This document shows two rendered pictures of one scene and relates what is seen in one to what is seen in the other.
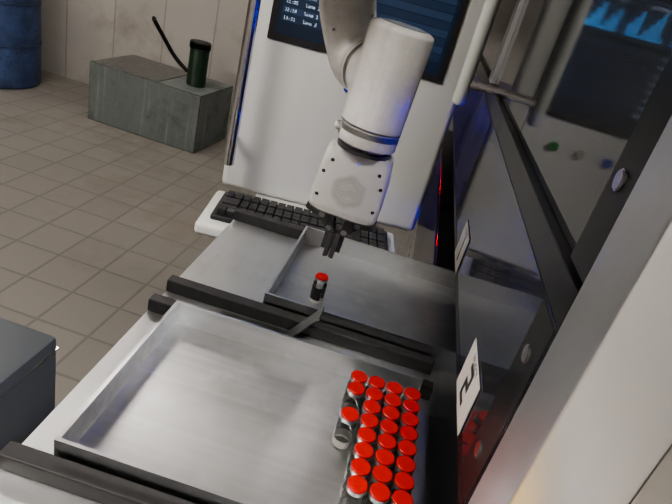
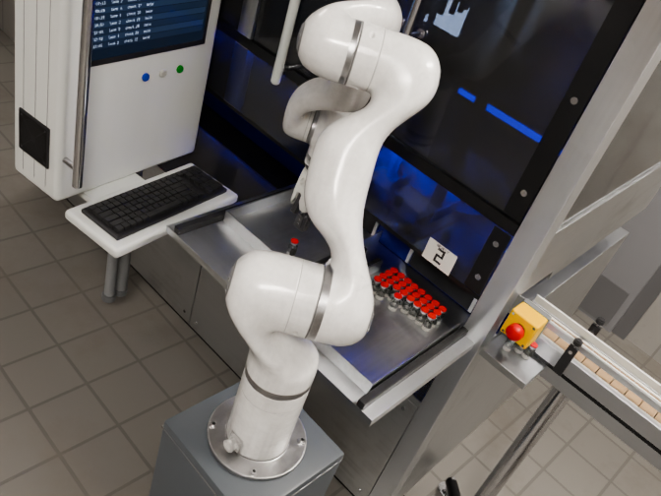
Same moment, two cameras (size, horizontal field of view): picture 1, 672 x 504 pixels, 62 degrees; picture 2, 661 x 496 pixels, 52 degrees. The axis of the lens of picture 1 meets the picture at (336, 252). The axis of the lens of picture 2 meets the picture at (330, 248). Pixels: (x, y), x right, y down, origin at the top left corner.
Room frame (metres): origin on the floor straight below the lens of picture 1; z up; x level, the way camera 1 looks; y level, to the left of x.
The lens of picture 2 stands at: (0.04, 1.16, 1.92)
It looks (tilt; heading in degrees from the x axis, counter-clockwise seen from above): 36 degrees down; 298
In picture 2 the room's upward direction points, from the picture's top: 20 degrees clockwise
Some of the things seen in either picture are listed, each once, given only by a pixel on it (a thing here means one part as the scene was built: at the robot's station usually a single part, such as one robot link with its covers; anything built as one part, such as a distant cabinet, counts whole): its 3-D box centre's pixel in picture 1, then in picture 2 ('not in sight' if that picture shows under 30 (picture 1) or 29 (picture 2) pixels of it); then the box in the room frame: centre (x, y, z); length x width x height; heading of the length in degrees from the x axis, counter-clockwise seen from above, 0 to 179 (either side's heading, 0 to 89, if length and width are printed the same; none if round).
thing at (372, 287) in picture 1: (383, 294); (305, 226); (0.81, -0.09, 0.90); 0.34 x 0.26 x 0.04; 86
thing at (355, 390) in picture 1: (351, 401); (382, 290); (0.52, -0.07, 0.91); 0.02 x 0.02 x 0.05
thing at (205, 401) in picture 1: (267, 415); (375, 320); (0.47, 0.03, 0.90); 0.34 x 0.26 x 0.04; 86
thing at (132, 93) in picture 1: (159, 73); not in sight; (3.75, 1.47, 0.40); 0.80 x 0.64 x 0.80; 82
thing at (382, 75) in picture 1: (385, 75); (331, 130); (0.76, 0.00, 1.24); 0.09 x 0.08 x 0.13; 32
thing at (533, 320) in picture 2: not in sight; (524, 324); (0.21, -0.18, 1.00); 0.08 x 0.07 x 0.07; 86
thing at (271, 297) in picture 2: not in sight; (276, 320); (0.46, 0.47, 1.16); 0.19 x 0.12 x 0.24; 35
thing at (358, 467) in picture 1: (363, 441); (404, 301); (0.47, -0.08, 0.91); 0.18 x 0.02 x 0.05; 176
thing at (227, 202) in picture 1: (303, 223); (158, 198); (1.16, 0.09, 0.82); 0.40 x 0.14 x 0.02; 94
